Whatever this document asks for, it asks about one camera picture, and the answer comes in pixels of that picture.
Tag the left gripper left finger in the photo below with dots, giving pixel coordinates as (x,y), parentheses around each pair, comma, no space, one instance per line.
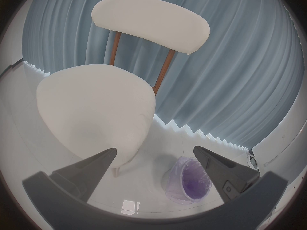
(91,171)

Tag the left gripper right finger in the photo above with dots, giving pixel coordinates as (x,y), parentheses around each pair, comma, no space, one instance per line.
(220,171)

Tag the purple plastic bag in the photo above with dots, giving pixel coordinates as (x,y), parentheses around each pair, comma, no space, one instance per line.
(194,183)

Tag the white trash bin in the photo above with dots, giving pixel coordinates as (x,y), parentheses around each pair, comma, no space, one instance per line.
(181,183)

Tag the cream cushioned wooden chair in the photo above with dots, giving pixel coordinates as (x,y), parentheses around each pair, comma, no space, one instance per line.
(96,104)

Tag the pale blue curtain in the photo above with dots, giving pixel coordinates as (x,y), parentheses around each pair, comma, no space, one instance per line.
(227,80)

